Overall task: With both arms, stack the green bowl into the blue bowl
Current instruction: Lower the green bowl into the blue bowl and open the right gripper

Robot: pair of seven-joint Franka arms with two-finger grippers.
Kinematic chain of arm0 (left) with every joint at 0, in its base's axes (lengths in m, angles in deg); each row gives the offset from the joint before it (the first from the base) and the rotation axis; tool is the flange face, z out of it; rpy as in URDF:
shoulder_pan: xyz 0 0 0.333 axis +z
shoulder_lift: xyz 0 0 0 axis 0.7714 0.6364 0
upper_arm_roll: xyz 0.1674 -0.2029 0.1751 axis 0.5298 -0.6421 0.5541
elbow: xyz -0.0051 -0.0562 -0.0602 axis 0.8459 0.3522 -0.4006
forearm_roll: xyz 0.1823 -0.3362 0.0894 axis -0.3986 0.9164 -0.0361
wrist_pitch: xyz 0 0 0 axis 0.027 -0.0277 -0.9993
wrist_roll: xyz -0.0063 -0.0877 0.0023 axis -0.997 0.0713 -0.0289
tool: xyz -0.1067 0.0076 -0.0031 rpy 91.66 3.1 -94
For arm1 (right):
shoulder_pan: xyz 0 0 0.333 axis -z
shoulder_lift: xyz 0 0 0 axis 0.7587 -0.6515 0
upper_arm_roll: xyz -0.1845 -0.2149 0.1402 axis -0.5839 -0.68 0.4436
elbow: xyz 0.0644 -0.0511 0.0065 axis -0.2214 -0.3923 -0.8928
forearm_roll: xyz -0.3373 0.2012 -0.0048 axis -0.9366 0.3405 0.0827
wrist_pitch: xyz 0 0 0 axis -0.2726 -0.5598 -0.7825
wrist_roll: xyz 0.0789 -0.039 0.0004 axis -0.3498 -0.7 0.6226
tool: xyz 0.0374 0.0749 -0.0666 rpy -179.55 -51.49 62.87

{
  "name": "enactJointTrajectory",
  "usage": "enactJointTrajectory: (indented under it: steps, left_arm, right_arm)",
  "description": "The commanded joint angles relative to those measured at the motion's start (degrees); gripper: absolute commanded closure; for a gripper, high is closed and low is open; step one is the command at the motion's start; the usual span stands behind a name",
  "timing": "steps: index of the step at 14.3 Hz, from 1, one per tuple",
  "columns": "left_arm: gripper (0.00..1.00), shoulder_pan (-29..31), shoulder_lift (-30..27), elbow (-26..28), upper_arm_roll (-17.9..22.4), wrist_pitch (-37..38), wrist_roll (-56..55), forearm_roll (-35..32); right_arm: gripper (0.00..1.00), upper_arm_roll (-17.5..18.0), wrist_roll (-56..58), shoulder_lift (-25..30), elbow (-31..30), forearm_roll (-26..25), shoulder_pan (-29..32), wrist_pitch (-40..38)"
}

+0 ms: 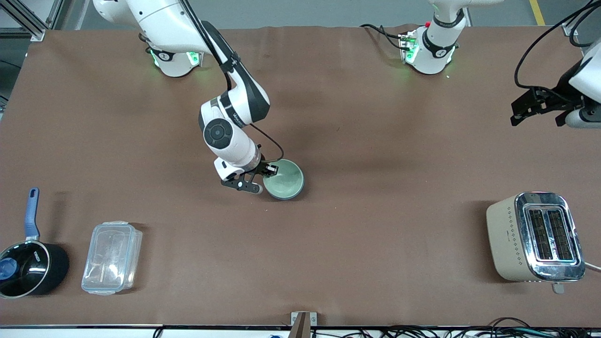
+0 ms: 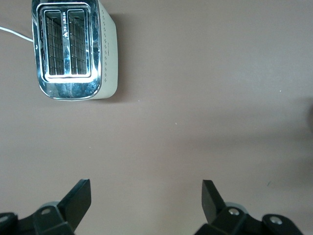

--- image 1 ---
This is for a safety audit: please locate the beige chrome toaster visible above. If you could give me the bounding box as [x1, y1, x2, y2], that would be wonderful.
[486, 192, 586, 294]

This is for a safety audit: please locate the green bowl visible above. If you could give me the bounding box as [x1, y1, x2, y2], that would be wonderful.
[262, 159, 304, 198]

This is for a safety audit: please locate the aluminium frame profile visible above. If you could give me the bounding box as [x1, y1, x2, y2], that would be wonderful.
[0, 0, 65, 41]

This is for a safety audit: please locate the metal table edge bracket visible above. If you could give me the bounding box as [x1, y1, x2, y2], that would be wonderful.
[291, 311, 318, 338]

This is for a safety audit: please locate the clear plastic food container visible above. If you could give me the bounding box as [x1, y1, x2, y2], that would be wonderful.
[81, 221, 143, 296]

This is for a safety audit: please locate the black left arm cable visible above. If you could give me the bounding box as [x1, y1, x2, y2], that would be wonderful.
[514, 0, 601, 91]

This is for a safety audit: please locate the black saucepan blue handle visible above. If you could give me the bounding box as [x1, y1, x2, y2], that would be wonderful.
[0, 188, 70, 300]

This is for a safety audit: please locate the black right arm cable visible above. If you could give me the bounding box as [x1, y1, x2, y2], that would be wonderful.
[249, 123, 285, 163]

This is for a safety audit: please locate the blue bowl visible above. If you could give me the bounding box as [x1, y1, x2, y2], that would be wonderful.
[264, 162, 305, 201]

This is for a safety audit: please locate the black arm base cable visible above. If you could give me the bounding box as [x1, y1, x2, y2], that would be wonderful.
[360, 23, 405, 50]

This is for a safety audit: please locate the glass saucepan lid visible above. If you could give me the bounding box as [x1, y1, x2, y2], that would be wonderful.
[0, 241, 50, 298]

